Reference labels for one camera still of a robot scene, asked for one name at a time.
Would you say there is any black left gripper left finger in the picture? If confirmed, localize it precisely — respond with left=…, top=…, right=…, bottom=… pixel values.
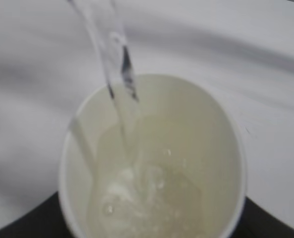
left=0, top=192, right=73, bottom=238

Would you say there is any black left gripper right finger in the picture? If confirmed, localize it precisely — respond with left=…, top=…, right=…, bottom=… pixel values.
left=231, top=197, right=294, bottom=238

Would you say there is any white paper cup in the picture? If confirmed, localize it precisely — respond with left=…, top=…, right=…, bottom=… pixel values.
left=59, top=74, right=246, bottom=238

